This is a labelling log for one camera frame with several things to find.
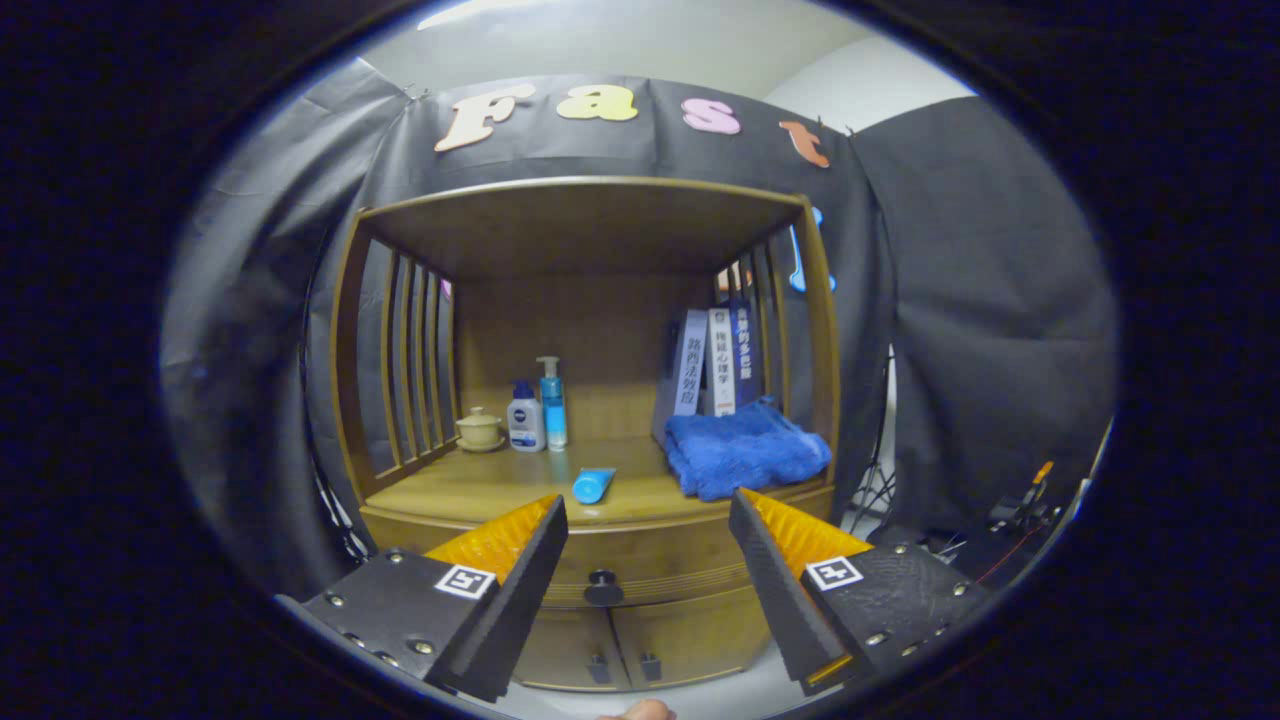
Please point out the lilac book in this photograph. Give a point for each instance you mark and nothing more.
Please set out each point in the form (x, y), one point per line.
(690, 365)

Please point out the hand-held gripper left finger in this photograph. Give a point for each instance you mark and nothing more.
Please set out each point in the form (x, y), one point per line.
(515, 610)

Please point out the white book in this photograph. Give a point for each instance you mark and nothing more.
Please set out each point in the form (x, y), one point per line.
(722, 365)

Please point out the white lotion bottle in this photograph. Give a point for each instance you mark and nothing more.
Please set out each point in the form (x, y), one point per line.
(526, 425)

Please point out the black backdrop cloth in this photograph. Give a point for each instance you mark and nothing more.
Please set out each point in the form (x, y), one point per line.
(1000, 300)

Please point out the black and orange clamp tool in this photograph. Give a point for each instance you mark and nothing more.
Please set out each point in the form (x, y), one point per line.
(1020, 510)

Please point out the blue tube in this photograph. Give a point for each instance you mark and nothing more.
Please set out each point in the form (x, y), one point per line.
(592, 486)

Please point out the wooden cabinet door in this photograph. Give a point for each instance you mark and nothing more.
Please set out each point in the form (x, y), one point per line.
(700, 630)
(570, 645)

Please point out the wooden countertop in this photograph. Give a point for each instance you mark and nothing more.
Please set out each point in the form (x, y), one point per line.
(500, 480)

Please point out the black tripod stand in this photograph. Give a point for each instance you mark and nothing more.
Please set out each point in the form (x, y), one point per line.
(877, 490)

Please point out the beige lidded teacup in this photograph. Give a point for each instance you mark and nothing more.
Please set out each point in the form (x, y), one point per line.
(481, 430)

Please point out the dark blue book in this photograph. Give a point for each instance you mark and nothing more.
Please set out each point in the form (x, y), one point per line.
(745, 355)

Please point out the wooden cabinet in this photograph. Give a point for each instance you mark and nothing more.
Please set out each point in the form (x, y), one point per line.
(570, 330)

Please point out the blue pump bottle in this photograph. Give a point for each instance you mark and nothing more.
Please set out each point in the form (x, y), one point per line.
(553, 410)

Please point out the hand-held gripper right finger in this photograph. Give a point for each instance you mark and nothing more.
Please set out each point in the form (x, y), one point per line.
(780, 600)

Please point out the wooden drawer with black knob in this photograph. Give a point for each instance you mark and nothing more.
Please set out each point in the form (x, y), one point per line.
(650, 545)

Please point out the blue folded towel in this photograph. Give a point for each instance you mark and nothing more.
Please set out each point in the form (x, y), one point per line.
(745, 450)

